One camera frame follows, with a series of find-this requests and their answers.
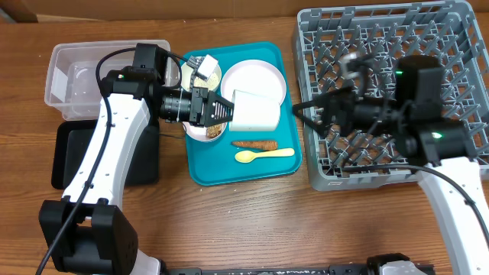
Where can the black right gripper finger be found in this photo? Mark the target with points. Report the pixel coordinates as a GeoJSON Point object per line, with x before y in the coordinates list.
{"type": "Point", "coordinates": [342, 95]}
{"type": "Point", "coordinates": [319, 125]}

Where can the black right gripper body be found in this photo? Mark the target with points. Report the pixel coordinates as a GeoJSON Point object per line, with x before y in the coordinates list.
{"type": "Point", "coordinates": [346, 107]}

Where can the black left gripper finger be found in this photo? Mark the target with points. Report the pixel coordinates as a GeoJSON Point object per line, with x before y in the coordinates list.
{"type": "Point", "coordinates": [220, 116]}
{"type": "Point", "coordinates": [216, 100]}

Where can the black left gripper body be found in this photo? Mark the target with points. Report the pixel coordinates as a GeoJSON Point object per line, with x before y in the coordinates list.
{"type": "Point", "coordinates": [199, 95]}

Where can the white paper cup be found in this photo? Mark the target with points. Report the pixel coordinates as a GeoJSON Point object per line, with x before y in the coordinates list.
{"type": "Point", "coordinates": [254, 112]}

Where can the white bowl with rice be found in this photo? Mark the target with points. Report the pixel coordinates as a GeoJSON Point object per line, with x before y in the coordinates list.
{"type": "Point", "coordinates": [214, 80]}

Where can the orange carrot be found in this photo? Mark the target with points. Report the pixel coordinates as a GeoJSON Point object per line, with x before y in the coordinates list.
{"type": "Point", "coordinates": [259, 145]}

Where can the pink bowl with food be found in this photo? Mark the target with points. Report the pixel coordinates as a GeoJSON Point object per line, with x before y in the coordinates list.
{"type": "Point", "coordinates": [204, 134]}

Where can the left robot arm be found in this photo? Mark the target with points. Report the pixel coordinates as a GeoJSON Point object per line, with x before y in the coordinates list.
{"type": "Point", "coordinates": [86, 231]}

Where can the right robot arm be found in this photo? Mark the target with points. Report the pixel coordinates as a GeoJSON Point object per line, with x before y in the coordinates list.
{"type": "Point", "coordinates": [438, 150]}

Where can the black waste tray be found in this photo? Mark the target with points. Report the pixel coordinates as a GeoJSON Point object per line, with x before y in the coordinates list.
{"type": "Point", "coordinates": [73, 139]}

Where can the white round plate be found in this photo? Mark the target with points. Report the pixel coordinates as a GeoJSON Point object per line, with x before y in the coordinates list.
{"type": "Point", "coordinates": [256, 77]}

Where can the yellow plastic spoon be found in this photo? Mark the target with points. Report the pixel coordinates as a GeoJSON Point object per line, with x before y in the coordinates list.
{"type": "Point", "coordinates": [247, 156]}

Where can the clear plastic bin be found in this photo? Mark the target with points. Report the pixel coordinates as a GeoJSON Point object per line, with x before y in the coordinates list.
{"type": "Point", "coordinates": [71, 85]}

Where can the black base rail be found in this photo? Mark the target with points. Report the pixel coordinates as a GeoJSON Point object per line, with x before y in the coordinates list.
{"type": "Point", "coordinates": [395, 263]}

